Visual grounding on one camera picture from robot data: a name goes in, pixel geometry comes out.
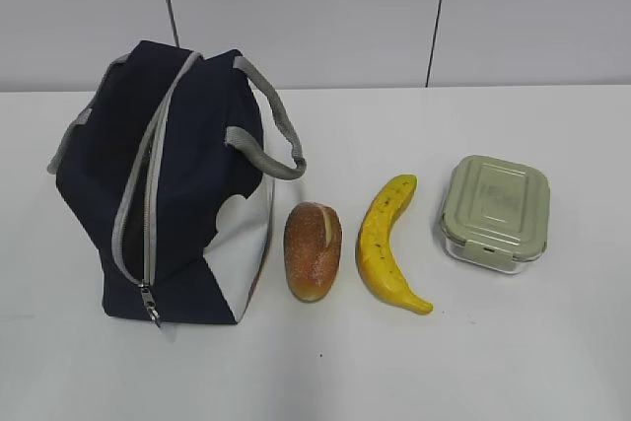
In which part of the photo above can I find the brown bread roll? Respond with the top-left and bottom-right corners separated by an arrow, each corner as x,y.
283,202 -> 342,303

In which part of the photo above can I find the yellow banana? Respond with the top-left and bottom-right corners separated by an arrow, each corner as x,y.
356,175 -> 434,315

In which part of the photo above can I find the navy blue lunch bag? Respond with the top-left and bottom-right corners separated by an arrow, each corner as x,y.
47,40 -> 306,325

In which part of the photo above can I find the green lidded glass container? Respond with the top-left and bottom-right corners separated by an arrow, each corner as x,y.
438,155 -> 550,275

